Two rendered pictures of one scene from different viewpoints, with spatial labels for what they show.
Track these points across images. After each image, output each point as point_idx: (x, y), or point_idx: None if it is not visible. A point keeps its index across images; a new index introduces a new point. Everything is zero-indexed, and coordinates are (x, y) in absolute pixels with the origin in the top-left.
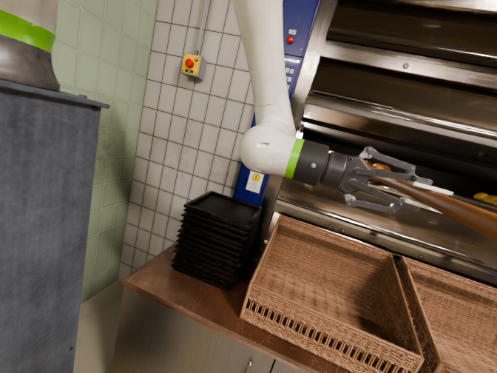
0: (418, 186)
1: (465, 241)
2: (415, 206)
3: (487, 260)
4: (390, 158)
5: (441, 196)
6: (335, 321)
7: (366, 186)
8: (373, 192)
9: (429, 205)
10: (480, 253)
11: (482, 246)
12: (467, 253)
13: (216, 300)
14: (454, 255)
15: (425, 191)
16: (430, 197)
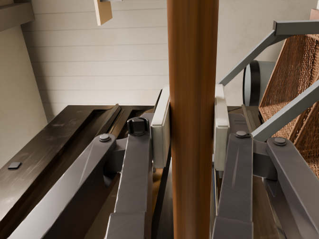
0: (162, 116)
1: (256, 231)
2: (229, 120)
3: (267, 206)
4: (51, 191)
5: (171, 27)
6: None
7: (221, 238)
8: (242, 211)
9: (210, 64)
10: (262, 214)
11: (252, 216)
12: (271, 224)
13: None
14: (283, 232)
15: (175, 112)
16: (184, 64)
